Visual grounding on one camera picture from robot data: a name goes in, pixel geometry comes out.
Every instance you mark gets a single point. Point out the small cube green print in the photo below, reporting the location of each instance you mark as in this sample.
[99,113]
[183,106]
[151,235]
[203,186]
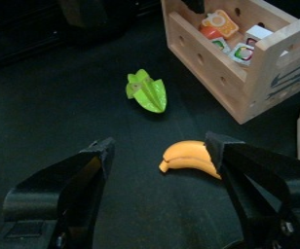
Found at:
[221,44]

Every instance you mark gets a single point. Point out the white cube dark red print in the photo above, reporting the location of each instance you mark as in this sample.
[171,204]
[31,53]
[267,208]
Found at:
[257,33]

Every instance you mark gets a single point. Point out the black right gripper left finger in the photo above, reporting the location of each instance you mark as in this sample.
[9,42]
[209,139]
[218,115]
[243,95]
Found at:
[76,181]

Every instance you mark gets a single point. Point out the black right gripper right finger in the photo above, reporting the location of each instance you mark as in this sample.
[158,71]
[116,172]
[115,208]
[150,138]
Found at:
[261,175]

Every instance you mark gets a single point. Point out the white cube red green print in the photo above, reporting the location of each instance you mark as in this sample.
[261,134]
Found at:
[242,53]

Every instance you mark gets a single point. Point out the yellow toy banana bunch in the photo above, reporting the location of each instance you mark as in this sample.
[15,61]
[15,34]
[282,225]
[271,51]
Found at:
[187,155]

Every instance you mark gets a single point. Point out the light wooden crate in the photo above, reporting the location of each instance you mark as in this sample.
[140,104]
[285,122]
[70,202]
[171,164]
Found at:
[209,64]

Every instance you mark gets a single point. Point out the green star fruit toy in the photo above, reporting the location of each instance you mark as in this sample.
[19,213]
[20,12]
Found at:
[150,94]

